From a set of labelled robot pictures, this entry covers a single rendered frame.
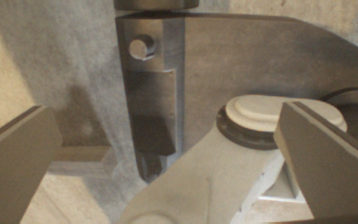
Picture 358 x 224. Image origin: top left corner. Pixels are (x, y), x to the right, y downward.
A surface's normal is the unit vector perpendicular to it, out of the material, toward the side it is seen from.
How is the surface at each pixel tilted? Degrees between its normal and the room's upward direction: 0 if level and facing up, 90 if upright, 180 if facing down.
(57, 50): 0
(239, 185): 90
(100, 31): 0
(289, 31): 0
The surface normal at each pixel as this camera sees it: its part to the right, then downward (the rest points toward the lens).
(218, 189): 0.00, -0.86
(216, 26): -0.18, 0.51
